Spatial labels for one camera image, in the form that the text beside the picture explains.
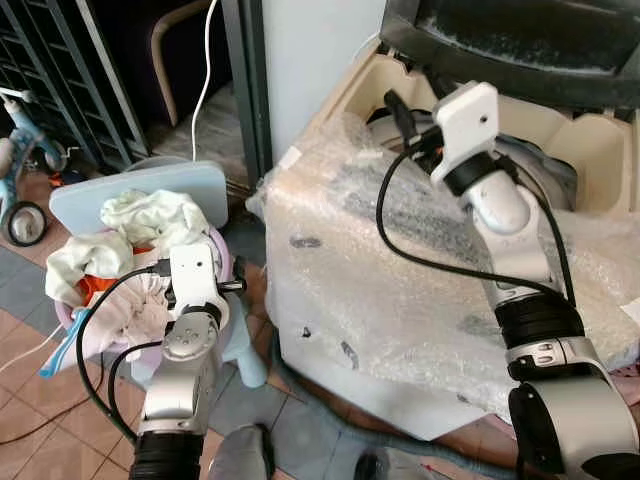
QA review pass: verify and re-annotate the blue child tricycle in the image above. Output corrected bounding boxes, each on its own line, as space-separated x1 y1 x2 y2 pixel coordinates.
0 86 73 249

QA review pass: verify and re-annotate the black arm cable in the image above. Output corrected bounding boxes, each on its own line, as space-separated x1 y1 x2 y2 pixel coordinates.
76 264 173 446
376 90 579 306

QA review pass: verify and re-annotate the light blue plastic strip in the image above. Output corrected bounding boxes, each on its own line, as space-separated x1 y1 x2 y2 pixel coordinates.
38 308 93 379

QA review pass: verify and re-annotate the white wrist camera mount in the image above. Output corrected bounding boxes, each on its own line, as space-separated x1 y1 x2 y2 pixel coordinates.
431 82 501 181
168 243 224 313

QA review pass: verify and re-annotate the orange garment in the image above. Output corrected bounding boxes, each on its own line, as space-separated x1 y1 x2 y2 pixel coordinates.
78 272 126 306

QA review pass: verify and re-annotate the dark grey washer lid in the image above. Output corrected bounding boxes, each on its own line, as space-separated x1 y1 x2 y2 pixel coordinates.
380 0 640 83

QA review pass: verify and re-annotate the cream white garment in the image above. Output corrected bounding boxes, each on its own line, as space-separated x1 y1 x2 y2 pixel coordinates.
46 230 136 306

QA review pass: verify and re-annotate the pale green white garment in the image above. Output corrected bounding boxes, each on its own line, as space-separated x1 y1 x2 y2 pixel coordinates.
100 188 213 253

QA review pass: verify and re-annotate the clear bubble wrap sheet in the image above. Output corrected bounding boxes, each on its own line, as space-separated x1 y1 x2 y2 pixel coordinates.
250 110 640 421

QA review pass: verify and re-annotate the beige top-load washing machine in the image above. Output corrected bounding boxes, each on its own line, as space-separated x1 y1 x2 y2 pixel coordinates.
262 40 640 441

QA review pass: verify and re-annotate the lilac plastic laundry basin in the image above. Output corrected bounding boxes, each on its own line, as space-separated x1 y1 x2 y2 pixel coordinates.
52 222 237 361

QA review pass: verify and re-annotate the pale pink ruffled garment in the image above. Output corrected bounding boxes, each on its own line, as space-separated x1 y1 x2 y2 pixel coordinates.
78 272 176 361

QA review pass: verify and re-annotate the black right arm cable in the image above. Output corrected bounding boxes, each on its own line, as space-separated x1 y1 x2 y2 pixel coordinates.
376 90 579 306

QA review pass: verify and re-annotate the light blue plastic chair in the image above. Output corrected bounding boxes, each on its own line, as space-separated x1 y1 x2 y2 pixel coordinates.
48 158 269 389

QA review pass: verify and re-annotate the beige curved chair armrest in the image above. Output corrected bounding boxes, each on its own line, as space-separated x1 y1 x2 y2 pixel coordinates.
148 0 213 129

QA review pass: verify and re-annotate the hanging white cable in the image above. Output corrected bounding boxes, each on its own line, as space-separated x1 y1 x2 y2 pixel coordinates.
188 0 223 163

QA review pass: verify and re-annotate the grey robot left leg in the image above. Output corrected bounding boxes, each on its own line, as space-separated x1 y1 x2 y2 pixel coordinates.
208 424 275 480

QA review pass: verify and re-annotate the grey metal door frame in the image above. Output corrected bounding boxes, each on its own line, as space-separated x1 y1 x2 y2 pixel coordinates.
218 0 273 191

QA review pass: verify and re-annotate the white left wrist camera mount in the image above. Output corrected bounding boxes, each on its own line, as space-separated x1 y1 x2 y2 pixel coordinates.
168 243 224 313

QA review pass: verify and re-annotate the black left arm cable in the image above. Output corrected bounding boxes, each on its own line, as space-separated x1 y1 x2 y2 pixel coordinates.
76 264 173 446

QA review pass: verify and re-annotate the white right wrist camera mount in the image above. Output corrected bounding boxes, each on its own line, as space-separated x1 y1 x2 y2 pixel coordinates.
431 82 501 181

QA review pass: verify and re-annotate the dark grey barred rack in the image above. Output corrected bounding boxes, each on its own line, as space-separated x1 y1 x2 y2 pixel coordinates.
0 0 151 173

